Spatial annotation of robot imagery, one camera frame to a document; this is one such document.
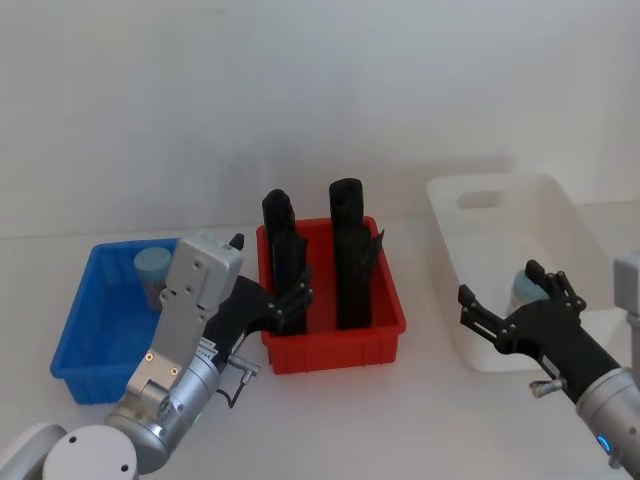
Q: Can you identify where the bottle with pale blue cap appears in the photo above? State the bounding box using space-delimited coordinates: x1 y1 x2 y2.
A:
503 268 551 319
133 245 177 315

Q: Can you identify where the red plastic bin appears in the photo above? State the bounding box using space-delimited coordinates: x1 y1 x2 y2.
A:
255 215 408 376

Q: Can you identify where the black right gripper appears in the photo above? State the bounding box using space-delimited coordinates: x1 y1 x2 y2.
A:
457 259 622 404

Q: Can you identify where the blue plastic bin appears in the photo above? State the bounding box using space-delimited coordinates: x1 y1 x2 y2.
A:
49 238 202 406

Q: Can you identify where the black upright tube part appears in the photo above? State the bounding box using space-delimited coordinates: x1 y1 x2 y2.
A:
327 177 389 332
261 188 315 337

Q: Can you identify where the thin dark left gripper cable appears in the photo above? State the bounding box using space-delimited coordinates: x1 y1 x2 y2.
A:
217 353 262 409

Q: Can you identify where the white plastic bin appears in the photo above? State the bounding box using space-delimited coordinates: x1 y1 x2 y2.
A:
425 172 623 374

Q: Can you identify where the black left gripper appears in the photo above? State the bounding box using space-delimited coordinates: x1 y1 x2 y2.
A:
197 232 317 375

